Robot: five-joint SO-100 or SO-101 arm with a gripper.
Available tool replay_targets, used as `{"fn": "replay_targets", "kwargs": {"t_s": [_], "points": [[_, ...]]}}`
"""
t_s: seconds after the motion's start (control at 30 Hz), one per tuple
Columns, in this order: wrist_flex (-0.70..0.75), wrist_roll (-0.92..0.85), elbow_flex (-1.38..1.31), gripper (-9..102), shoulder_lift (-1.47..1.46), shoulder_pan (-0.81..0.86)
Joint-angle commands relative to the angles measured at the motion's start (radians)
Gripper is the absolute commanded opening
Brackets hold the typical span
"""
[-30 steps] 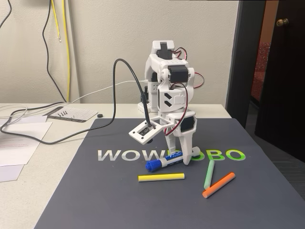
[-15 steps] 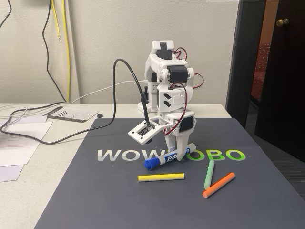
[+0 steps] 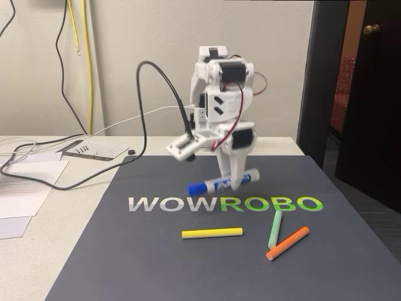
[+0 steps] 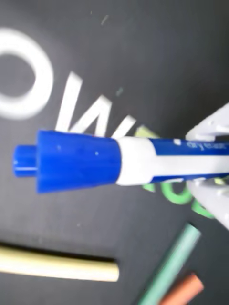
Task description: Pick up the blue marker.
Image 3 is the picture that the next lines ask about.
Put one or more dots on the orange chalk stick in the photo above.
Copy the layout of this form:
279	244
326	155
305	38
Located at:
291	241

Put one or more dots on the dark grey door frame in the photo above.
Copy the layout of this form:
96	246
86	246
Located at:
316	78

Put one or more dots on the small white paper sheet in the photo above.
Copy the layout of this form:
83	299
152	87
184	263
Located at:
12	227

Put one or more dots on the large white paper sheet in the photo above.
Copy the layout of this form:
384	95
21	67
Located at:
28	194

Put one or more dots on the white gripper camera mount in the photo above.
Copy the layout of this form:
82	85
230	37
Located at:
188	147

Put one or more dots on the yellow chalk stick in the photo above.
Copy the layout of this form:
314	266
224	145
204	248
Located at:
213	233

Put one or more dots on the brass door knob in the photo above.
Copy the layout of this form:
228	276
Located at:
371	29

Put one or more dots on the green chalk stick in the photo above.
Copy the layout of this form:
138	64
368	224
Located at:
275	229

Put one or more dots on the grey WOWROBO mat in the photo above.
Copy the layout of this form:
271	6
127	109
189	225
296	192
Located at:
156	266

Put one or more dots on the dark wooden door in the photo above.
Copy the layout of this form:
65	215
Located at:
376	109

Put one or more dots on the paper sheet with screws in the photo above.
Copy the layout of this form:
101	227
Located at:
106	149

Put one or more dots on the blue Expo marker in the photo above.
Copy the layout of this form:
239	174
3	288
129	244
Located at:
216	185

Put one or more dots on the small black round cap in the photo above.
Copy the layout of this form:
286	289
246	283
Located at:
132	152

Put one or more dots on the red patterned fabric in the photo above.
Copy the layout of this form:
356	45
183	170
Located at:
343	87

